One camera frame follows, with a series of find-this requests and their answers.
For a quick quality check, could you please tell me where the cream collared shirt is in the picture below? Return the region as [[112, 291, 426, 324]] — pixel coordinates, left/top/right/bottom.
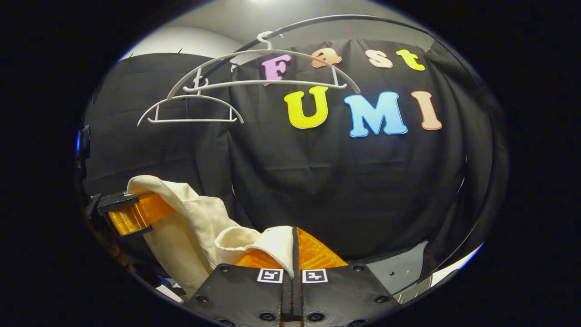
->
[[126, 175, 295, 300]]

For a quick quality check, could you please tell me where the white plastic clothes hanger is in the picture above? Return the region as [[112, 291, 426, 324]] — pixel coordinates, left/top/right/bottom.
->
[[166, 31, 362, 100], [137, 77, 244, 127]]

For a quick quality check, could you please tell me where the black backdrop cloth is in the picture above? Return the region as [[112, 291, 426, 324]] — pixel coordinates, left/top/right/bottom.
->
[[84, 39, 500, 291]]

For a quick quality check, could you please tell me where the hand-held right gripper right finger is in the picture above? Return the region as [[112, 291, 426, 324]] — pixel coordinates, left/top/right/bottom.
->
[[295, 226, 403, 327]]

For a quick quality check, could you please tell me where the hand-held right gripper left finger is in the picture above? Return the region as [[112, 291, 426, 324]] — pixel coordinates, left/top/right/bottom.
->
[[186, 226, 297, 327]]

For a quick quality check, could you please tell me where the black metal clothes rack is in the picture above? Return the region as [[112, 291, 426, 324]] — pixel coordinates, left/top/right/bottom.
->
[[200, 15, 497, 302]]

